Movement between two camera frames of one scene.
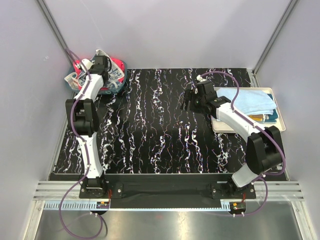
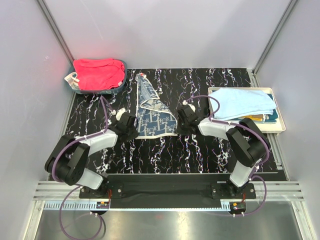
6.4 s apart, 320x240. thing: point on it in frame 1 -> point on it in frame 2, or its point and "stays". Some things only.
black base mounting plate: x=165 y=191 stays
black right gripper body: x=196 y=104 -> x=182 y=127
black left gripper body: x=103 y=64 -> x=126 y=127
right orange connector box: x=237 y=207 stays
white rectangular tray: x=218 y=126 stays
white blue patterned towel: x=100 y=65 -> x=154 y=118
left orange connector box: x=104 y=205 stays
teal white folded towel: x=271 y=118 stays
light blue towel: x=250 y=103 stays
